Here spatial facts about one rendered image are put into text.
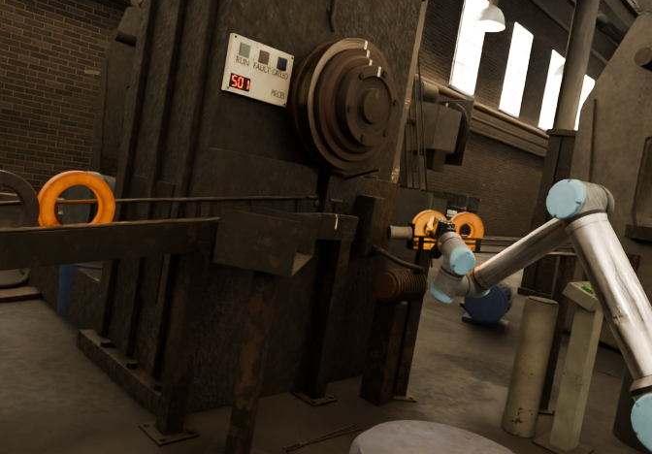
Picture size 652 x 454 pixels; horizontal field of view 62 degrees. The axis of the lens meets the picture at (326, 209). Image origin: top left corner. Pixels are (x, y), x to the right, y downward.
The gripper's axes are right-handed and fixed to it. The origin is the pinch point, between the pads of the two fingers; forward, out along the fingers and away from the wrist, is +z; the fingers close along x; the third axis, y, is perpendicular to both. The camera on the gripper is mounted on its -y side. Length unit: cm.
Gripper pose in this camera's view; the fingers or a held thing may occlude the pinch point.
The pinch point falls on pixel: (431, 225)
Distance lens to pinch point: 224.5
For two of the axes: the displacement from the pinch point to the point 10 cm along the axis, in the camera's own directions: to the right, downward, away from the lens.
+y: 2.2, -9.1, -3.5
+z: -1.1, -3.8, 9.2
